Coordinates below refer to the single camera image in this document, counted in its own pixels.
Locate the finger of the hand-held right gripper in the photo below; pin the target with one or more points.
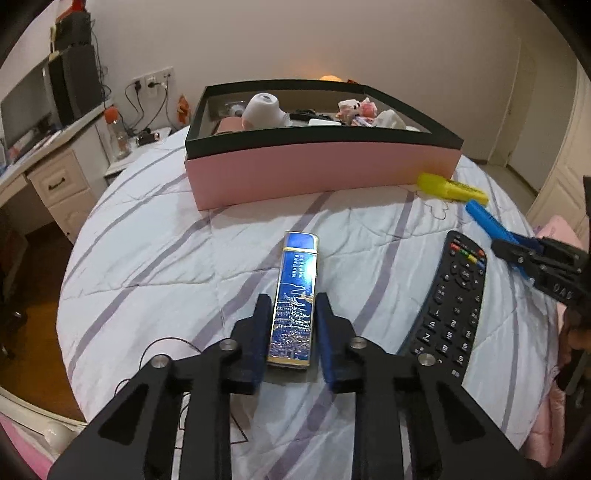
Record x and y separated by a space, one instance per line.
558 251
517 261

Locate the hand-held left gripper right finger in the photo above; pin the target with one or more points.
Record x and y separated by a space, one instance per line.
325 337

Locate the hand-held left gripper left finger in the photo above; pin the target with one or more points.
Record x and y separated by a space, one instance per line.
258 332

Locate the blue patterned lighter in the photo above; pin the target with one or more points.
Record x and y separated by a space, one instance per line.
295 300

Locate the blue highlighter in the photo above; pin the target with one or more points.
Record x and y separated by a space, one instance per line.
487 219

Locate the pink box with dark rim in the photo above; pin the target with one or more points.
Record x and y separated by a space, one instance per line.
323 170

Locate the pink building block toy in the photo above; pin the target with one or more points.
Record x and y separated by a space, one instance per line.
355 108

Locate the person's right hand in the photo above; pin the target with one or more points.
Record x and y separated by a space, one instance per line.
577 341

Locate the pink quilt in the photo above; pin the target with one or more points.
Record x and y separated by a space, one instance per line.
561 230

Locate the black remote control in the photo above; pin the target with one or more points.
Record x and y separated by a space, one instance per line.
455 304

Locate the white wardrobe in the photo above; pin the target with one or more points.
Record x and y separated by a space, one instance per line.
565 175

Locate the yellow highlighter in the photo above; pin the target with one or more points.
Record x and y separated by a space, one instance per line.
450 187

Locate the cream door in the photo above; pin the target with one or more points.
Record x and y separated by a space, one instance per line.
515 110

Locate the white crumpled object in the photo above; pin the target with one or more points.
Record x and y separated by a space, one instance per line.
392 120

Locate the pink round object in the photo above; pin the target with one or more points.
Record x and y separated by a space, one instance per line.
228 125

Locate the white nightstand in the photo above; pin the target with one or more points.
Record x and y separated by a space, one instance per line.
138 157

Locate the small black device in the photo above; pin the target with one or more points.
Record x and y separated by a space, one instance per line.
147 137

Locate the orange figurine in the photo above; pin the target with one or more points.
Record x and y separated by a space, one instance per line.
183 110

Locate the orange cap water bottle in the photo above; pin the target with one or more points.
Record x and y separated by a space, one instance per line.
117 136

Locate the white desk with drawers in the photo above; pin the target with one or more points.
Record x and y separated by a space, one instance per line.
62 184

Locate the dark chair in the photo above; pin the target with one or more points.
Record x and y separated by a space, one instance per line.
11 286

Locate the orange glowing lamp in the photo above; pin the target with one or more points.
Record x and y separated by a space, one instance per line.
330 79

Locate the black speaker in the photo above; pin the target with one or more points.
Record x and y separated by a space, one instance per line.
76 83

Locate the computer monitor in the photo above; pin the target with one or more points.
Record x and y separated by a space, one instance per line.
25 110

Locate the black box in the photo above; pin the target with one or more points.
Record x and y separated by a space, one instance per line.
74 30

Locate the white bed frame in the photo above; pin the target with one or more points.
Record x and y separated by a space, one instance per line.
51 429

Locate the white wall outlets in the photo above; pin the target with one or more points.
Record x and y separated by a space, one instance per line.
152 78

